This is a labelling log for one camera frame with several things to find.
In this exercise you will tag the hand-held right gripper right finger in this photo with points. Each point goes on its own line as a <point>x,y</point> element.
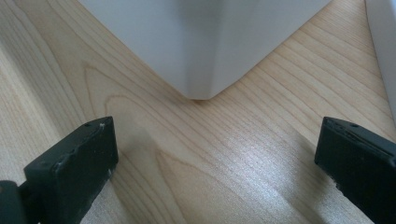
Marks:
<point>361,168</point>

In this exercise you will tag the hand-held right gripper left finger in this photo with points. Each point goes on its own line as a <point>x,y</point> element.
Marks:
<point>71,172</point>

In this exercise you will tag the white square container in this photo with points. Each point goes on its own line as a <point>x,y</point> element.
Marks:
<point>202,43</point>

